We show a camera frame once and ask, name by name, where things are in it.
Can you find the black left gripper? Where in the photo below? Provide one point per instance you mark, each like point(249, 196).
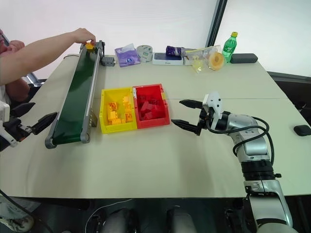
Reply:
point(17, 129)

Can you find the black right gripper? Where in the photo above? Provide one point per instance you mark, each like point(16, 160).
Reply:
point(205, 116)

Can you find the yellow toy building block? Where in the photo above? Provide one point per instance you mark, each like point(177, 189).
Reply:
point(112, 115)
point(89, 46)
point(128, 107)
point(126, 99)
point(117, 121)

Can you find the person's bare forearm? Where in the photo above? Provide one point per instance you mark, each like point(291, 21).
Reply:
point(39, 55)

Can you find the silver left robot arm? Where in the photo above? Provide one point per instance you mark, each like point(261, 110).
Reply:
point(3, 145)

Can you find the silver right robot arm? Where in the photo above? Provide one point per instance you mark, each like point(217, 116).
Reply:
point(252, 143)

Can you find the grey conveyor motor box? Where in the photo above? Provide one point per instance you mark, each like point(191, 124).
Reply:
point(108, 61)

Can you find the person's bare hand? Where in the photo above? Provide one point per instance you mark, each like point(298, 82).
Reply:
point(84, 36)

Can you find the red plastic bin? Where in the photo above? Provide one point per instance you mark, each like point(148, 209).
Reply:
point(160, 121)

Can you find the red toy building block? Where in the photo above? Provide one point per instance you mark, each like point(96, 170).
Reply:
point(158, 111)
point(153, 100)
point(145, 106)
point(144, 116)

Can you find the grey metal chair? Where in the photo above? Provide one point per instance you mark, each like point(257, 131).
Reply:
point(35, 81)

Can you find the clear plastic bag yellow pieces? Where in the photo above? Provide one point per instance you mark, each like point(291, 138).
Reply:
point(198, 58)

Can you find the white box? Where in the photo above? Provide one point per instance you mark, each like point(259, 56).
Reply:
point(167, 60)

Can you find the yellow round tape roll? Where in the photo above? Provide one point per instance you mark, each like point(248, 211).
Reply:
point(216, 61)

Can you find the orange translucent building block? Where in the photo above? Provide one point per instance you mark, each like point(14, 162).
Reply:
point(113, 105)
point(129, 117)

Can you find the purple foil package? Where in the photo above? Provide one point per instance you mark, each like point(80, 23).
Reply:
point(173, 51)

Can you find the yellow plastic bin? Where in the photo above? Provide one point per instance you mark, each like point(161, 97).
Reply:
point(105, 127)

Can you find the green bottle yellow cap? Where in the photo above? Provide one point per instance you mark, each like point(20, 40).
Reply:
point(229, 48)

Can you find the black oblong case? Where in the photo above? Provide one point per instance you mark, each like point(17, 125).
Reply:
point(243, 58)

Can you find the grey tape roll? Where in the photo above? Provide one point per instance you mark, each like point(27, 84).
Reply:
point(145, 53)

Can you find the purple tissue pack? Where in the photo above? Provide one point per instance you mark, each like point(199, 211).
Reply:
point(127, 57)

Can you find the dark rounded robot knee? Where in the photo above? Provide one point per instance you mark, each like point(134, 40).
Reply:
point(181, 219)
point(120, 221)

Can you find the white worn shoe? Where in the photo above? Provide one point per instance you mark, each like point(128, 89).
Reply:
point(17, 223)

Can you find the black mouse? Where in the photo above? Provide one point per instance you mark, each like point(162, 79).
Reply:
point(302, 130)

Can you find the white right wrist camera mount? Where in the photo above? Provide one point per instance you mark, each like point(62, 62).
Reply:
point(215, 103)

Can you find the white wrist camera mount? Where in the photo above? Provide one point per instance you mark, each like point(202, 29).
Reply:
point(215, 103)
point(3, 110)

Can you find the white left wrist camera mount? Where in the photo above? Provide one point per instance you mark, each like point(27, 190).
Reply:
point(3, 110)

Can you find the green conveyor belt grey frame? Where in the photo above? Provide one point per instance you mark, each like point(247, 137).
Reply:
point(75, 97)

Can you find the dark window frame post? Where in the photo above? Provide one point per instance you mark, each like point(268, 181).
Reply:
point(216, 21)

